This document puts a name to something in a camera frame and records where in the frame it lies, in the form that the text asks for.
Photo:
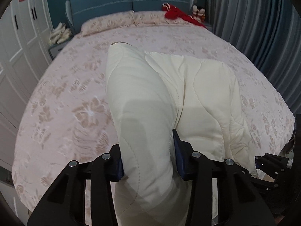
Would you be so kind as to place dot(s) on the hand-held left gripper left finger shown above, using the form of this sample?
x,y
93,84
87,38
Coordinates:
x,y
118,169

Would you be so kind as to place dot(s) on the grey curtain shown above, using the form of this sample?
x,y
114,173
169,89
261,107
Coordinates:
x,y
254,28

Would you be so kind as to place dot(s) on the cream quilt with tan trim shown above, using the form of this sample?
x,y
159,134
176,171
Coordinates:
x,y
150,98

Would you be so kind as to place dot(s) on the pink floral pillow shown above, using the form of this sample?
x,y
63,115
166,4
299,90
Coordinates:
x,y
110,21

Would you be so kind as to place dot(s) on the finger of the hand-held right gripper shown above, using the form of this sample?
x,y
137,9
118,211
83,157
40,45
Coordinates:
x,y
270,161
263,183

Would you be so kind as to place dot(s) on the white wardrobe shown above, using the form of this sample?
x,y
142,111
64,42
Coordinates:
x,y
14,51

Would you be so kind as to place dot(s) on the bed with pink floral bedspread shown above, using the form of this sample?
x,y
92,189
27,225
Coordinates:
x,y
70,87

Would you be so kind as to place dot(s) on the blue nightstand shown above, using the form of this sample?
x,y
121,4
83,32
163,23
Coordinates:
x,y
56,50

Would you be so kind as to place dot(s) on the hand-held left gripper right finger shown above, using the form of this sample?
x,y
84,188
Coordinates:
x,y
180,155

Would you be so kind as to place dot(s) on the red and white stuffed toys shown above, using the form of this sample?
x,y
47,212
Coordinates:
x,y
198,13

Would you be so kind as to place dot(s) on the red cloth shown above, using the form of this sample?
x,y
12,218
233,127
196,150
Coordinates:
x,y
175,13

